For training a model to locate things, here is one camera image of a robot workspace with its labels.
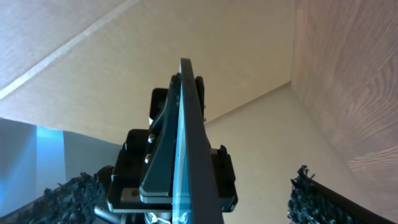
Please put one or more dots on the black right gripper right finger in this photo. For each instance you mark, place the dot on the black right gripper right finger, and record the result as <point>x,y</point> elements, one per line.
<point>312,202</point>

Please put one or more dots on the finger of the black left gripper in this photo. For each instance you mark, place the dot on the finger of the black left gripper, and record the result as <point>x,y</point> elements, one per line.
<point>156,183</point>
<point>201,94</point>

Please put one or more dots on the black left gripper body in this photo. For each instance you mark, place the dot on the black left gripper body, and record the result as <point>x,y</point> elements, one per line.
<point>124,195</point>

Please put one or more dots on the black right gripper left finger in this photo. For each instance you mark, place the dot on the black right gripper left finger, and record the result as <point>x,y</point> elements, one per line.
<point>72,202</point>

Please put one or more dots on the blue Galaxy smartphone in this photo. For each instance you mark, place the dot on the blue Galaxy smartphone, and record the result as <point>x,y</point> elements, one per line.
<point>195,194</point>

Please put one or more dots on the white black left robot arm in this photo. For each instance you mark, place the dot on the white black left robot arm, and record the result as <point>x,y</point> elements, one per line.
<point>136,217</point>

